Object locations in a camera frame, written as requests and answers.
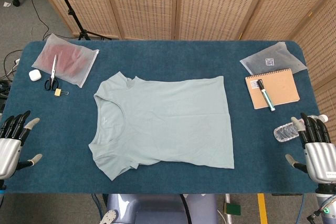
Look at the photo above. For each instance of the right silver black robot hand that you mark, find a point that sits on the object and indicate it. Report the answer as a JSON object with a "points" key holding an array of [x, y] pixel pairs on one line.
{"points": [[321, 158]]}

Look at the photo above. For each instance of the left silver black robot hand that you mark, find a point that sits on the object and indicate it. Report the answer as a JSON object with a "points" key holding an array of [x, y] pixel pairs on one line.
{"points": [[9, 153]]}

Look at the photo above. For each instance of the pale green T-shirt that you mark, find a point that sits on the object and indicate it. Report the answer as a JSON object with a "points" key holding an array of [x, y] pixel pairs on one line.
{"points": [[162, 119]]}

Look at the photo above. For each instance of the clear plastic water bottle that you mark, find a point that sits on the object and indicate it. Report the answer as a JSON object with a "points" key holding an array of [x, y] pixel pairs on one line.
{"points": [[284, 132]]}

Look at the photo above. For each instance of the gold binder clip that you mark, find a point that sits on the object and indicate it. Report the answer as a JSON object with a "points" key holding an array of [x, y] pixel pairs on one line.
{"points": [[57, 92]]}

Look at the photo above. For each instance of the kraft spiral notebook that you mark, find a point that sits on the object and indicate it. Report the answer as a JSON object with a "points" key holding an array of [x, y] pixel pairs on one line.
{"points": [[283, 90]]}

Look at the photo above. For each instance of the white earbuds case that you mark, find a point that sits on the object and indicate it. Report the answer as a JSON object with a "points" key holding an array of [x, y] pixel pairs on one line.
{"points": [[34, 75]]}

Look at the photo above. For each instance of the white marker pen black cap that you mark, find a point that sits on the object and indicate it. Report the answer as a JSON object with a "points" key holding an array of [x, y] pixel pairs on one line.
{"points": [[265, 95]]}

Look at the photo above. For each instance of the white power strip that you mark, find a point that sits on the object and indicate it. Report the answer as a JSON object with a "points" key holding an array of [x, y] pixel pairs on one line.
{"points": [[17, 61]]}

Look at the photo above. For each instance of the green block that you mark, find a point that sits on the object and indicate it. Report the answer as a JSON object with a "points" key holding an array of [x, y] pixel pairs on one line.
{"points": [[233, 208]]}

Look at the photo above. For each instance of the grey frosted bag QR label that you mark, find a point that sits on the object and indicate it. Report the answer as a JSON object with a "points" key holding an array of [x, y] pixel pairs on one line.
{"points": [[283, 56]]}

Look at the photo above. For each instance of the silver metal pole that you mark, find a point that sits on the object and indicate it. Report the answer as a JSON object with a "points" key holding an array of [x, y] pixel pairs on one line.
{"points": [[229, 218]]}

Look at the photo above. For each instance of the frosted bag with red cloth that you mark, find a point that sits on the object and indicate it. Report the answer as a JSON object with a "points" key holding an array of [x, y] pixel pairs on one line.
{"points": [[73, 61]]}

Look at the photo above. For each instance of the white paper scrap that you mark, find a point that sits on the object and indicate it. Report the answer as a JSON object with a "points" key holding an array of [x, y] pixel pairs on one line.
{"points": [[6, 4]]}

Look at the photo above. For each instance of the black tripod stand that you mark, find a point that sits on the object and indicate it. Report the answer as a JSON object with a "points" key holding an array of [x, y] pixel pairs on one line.
{"points": [[70, 12]]}

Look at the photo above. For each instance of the blue-grey robot torso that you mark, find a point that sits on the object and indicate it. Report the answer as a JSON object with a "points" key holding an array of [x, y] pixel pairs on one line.
{"points": [[157, 211]]}

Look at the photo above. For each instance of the blue carpet table cover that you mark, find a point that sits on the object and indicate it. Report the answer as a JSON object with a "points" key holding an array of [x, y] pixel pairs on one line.
{"points": [[170, 58]]}

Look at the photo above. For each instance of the woven wicker folding screen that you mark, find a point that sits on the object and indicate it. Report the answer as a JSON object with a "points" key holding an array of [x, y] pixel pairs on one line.
{"points": [[147, 3]]}

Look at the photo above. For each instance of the white perforated bracket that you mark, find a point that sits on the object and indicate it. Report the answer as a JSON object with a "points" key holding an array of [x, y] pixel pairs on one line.
{"points": [[109, 217]]}

